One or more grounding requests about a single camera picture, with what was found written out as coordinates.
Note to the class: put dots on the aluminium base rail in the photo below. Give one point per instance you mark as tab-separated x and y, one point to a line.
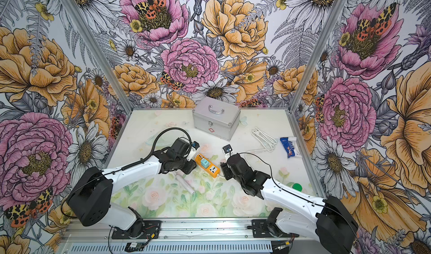
185	236

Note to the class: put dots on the clear green plastic bowl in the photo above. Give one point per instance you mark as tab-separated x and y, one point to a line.
164	140

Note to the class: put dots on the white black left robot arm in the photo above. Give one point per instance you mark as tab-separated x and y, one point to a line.
90	199

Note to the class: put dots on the green capped bottle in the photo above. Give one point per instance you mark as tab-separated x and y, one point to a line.
297	186

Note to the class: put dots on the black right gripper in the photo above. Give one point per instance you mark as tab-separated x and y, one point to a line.
225	170

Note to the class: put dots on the orange power strip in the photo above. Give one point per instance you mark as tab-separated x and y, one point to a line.
212	170

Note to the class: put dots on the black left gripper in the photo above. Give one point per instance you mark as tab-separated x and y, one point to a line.
191	166

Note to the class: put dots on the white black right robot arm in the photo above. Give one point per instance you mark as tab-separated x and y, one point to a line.
324	220

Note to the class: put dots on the silver aluminium first aid case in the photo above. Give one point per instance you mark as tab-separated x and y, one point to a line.
216	117

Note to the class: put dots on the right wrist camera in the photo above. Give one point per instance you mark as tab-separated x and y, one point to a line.
227	150

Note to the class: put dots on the blue snack packet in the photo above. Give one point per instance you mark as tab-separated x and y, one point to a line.
290	146

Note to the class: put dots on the white electric toothbrush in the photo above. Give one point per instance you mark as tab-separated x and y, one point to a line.
184	183

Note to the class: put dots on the teal USB charger plug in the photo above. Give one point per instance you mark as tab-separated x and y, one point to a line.
205	163

